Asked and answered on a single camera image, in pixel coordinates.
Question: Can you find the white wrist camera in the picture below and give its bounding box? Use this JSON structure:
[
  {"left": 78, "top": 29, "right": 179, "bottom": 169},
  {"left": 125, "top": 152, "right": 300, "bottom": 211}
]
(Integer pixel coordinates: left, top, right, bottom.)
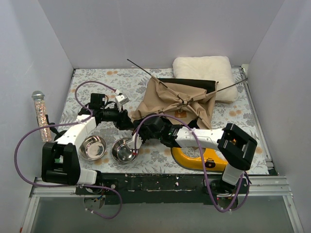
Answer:
[
  {"left": 126, "top": 132, "right": 143, "bottom": 155},
  {"left": 115, "top": 94, "right": 129, "bottom": 108}
]

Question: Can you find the floral table mat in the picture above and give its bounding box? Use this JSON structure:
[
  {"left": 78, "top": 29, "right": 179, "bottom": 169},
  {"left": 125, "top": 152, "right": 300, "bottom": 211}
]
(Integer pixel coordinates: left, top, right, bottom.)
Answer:
[{"left": 60, "top": 67, "right": 269, "bottom": 175}]

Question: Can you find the beige fabric pet tent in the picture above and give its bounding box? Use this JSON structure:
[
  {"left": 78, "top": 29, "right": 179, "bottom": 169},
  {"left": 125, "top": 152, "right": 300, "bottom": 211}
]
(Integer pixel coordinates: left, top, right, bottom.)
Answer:
[{"left": 131, "top": 78, "right": 217, "bottom": 130}]

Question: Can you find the left steel bowl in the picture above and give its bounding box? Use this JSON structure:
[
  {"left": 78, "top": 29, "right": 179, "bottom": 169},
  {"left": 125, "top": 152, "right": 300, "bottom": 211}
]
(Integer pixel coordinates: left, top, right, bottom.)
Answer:
[{"left": 79, "top": 135, "right": 106, "bottom": 161}]

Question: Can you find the steel bowl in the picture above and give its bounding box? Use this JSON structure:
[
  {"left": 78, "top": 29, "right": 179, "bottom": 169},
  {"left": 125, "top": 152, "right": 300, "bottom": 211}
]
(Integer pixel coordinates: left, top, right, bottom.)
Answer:
[
  {"left": 112, "top": 137, "right": 139, "bottom": 164},
  {"left": 79, "top": 135, "right": 106, "bottom": 161}
]

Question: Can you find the yellow double bowl holder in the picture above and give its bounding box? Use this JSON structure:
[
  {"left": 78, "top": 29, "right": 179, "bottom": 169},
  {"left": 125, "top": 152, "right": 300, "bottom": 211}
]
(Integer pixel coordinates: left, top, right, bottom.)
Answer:
[{"left": 171, "top": 148, "right": 228, "bottom": 172}]

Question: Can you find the aluminium frame rail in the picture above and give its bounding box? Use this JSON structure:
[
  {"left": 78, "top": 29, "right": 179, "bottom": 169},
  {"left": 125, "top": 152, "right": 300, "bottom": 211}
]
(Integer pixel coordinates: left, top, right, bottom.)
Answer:
[{"left": 20, "top": 176, "right": 303, "bottom": 233}]

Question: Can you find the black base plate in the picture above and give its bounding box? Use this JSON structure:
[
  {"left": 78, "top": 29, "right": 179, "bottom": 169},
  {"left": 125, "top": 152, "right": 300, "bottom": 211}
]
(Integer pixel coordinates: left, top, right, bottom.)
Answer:
[{"left": 42, "top": 171, "right": 279, "bottom": 206}]

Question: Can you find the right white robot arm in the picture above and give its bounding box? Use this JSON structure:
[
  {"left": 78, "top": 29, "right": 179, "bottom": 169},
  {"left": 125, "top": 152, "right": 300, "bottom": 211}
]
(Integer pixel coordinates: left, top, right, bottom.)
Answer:
[{"left": 133, "top": 115, "right": 258, "bottom": 193}]

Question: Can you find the black tent pole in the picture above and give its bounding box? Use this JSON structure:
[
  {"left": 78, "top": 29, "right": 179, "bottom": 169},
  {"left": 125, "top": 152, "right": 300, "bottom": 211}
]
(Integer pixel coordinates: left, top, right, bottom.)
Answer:
[
  {"left": 126, "top": 58, "right": 204, "bottom": 121},
  {"left": 153, "top": 77, "right": 248, "bottom": 103}
]

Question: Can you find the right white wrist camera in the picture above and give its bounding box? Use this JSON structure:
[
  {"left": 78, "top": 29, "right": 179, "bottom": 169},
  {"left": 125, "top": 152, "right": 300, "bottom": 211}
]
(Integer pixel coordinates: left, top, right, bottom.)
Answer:
[{"left": 126, "top": 132, "right": 143, "bottom": 155}]

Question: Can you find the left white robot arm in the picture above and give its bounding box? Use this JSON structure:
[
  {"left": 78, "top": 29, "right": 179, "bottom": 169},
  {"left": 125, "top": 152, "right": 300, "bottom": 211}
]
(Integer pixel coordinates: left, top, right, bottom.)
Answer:
[{"left": 41, "top": 93, "right": 133, "bottom": 194}]

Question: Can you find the glitter toy microphone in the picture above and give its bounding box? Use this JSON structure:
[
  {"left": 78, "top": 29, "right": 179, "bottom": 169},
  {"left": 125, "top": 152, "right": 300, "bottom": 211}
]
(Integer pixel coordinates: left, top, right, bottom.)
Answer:
[{"left": 32, "top": 91, "right": 52, "bottom": 143}]

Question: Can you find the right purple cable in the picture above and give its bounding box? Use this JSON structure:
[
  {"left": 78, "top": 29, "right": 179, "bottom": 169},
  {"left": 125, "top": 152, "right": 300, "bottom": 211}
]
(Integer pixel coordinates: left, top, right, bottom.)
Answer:
[{"left": 119, "top": 115, "right": 251, "bottom": 213}]

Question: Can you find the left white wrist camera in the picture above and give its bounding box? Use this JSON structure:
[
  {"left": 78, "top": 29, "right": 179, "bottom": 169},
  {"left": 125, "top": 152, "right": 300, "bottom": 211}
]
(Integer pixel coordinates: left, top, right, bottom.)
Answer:
[{"left": 115, "top": 94, "right": 129, "bottom": 108}]

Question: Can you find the right steel bowl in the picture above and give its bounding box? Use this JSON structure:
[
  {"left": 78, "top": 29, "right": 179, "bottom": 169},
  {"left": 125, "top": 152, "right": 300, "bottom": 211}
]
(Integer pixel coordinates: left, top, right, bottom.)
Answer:
[{"left": 112, "top": 137, "right": 139, "bottom": 164}]

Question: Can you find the purple cable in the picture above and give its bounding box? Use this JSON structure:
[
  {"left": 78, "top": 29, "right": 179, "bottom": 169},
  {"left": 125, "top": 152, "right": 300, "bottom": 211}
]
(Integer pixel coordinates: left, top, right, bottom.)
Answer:
[
  {"left": 119, "top": 115, "right": 251, "bottom": 213},
  {"left": 14, "top": 80, "right": 122, "bottom": 219}
]

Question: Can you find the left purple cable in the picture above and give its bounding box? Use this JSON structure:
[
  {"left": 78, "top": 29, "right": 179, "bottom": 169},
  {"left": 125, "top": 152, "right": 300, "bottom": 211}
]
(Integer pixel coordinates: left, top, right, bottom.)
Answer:
[{"left": 14, "top": 80, "right": 122, "bottom": 219}]

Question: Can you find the cream fluffy pillow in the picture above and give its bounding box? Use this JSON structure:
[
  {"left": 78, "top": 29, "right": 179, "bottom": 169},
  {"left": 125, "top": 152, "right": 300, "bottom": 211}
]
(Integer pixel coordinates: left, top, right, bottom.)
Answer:
[{"left": 173, "top": 56, "right": 238, "bottom": 100}]

